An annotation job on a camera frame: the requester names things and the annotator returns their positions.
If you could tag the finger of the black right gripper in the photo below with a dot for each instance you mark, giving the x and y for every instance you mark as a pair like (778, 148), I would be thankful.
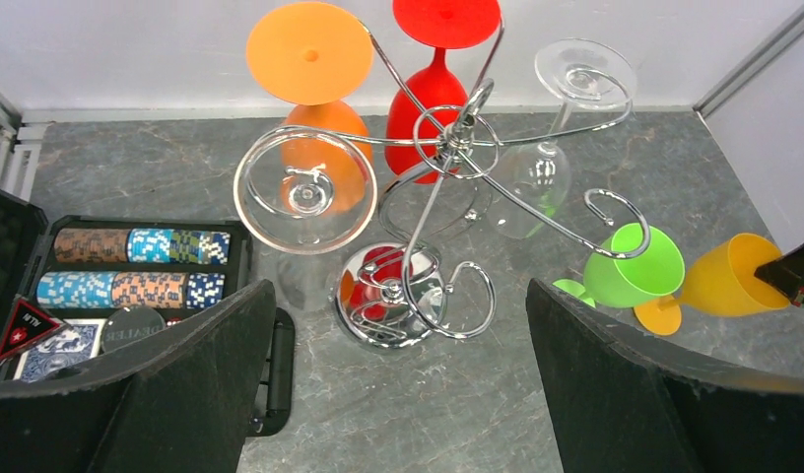
(786, 274)

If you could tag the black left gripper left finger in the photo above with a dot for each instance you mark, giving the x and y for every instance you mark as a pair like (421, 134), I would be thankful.
(179, 400)

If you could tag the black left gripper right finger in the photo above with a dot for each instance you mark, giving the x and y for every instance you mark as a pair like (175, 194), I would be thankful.
(624, 401)

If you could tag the yellow plastic wine glass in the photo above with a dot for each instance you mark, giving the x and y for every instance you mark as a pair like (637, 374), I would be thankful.
(721, 283)

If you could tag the green plastic wine glass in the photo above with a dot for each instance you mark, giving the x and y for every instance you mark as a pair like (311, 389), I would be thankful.
(624, 283)

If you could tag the clear wine glass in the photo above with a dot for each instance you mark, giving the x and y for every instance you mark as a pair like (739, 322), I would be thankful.
(582, 74)
(306, 192)

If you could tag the chrome wine glass rack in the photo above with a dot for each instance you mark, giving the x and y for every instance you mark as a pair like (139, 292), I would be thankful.
(419, 286)

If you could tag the red plastic wine glass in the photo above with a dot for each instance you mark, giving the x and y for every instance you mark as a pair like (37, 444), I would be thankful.
(442, 24)

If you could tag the orange plastic wine glass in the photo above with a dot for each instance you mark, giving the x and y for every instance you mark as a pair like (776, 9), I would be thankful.
(313, 54)

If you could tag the black dealer button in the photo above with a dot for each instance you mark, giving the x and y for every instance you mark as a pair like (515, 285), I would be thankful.
(128, 325)

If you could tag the blue playing card deck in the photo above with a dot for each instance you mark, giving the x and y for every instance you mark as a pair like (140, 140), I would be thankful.
(77, 343)

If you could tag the poker chip row lower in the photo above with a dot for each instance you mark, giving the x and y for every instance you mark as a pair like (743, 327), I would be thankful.
(119, 289)

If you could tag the poker chip row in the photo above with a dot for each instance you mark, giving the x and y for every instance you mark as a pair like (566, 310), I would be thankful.
(119, 289)
(142, 245)

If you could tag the black poker chip case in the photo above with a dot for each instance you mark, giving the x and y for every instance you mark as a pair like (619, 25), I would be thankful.
(26, 254)

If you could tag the poker chip row upper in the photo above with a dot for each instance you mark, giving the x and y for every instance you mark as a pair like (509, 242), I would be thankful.
(142, 245)

